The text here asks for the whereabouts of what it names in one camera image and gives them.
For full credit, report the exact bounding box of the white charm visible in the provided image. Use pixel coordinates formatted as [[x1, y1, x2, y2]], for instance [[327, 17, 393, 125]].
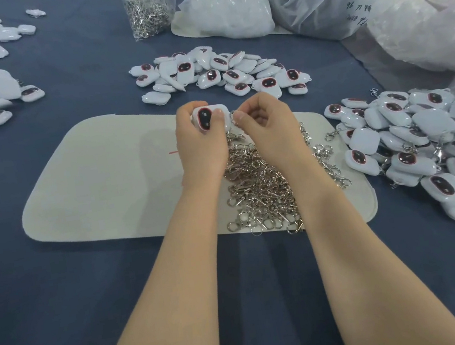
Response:
[[191, 101, 234, 135]]

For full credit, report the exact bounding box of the round white plastic bag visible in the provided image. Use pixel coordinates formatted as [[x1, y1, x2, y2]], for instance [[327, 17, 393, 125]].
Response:
[[167, 0, 278, 50]]

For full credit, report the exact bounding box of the cream felt work mat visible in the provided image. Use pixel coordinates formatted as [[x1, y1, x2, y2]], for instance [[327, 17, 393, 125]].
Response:
[[8, 76, 382, 274]]

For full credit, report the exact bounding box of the person's left hand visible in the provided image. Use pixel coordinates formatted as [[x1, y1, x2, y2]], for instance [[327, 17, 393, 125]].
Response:
[[170, 96, 239, 195]]

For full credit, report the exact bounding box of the crumpled clear plastic bag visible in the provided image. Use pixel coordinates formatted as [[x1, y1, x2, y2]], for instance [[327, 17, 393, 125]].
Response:
[[364, 0, 455, 108]]

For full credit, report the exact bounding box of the pile of finished fobs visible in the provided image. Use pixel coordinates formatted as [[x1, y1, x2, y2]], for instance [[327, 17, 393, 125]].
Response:
[[319, 78, 455, 248]]

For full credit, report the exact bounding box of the clear bag of metal clasps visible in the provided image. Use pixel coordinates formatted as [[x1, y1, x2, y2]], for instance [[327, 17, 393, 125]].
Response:
[[122, 0, 186, 43]]

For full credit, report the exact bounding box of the person's right forearm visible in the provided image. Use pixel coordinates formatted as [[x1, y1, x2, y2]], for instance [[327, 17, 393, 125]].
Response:
[[293, 155, 455, 345]]

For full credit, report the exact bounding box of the person's right hand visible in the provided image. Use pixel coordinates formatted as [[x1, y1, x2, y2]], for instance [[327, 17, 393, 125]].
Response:
[[229, 85, 323, 198]]

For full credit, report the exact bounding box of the pile of metal clasps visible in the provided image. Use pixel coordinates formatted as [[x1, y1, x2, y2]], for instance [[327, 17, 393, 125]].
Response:
[[211, 112, 358, 245]]

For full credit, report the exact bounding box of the person's left forearm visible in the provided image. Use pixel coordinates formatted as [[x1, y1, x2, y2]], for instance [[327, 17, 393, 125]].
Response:
[[64, 181, 250, 345]]

